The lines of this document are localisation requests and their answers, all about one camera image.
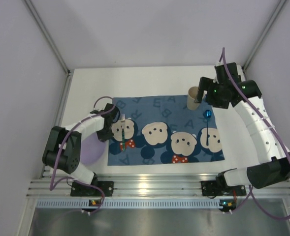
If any beige cup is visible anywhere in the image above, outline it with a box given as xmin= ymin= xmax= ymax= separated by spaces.
xmin=187 ymin=87 xmax=200 ymax=111

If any blue metal spoon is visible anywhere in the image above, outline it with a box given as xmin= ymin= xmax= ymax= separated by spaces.
xmin=203 ymin=110 xmax=212 ymax=146

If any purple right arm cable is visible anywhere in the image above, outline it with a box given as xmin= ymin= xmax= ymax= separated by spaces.
xmin=219 ymin=47 xmax=290 ymax=221

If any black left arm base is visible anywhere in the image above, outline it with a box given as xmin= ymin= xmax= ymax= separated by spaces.
xmin=70 ymin=181 xmax=114 ymax=197

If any aluminium front rail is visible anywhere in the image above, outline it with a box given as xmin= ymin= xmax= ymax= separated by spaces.
xmin=26 ymin=173 xmax=290 ymax=197

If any blue handled fork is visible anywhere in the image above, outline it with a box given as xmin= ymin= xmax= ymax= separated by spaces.
xmin=120 ymin=114 xmax=126 ymax=151

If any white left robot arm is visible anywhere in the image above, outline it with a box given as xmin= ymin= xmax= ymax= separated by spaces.
xmin=42 ymin=103 xmax=119 ymax=191

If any blue cartoon bear placemat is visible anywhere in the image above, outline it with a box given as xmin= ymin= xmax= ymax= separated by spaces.
xmin=107 ymin=95 xmax=225 ymax=166

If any perforated grey cable duct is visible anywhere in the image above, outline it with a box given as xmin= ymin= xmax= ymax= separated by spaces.
xmin=36 ymin=198 xmax=239 ymax=209

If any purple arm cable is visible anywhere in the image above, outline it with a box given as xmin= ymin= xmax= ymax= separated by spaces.
xmin=50 ymin=96 xmax=116 ymax=214
xmin=219 ymin=47 xmax=290 ymax=221

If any aluminium frame post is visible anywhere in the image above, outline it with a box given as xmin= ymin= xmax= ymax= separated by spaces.
xmin=23 ymin=0 xmax=70 ymax=75
xmin=242 ymin=0 xmax=288 ymax=73

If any left aluminium frame post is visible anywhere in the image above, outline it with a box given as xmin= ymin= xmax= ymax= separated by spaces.
xmin=23 ymin=0 xmax=70 ymax=75

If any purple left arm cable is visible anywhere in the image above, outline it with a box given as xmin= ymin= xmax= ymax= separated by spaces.
xmin=50 ymin=96 xmax=116 ymax=214

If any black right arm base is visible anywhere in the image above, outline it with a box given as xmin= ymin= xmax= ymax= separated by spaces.
xmin=201 ymin=173 xmax=247 ymax=199

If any purple plate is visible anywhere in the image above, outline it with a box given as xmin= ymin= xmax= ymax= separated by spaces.
xmin=80 ymin=133 xmax=106 ymax=166

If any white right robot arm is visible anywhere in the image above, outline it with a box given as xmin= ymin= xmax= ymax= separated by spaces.
xmin=195 ymin=62 xmax=290 ymax=189

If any right aluminium frame post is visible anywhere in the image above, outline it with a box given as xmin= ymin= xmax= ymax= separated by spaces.
xmin=242 ymin=0 xmax=288 ymax=73

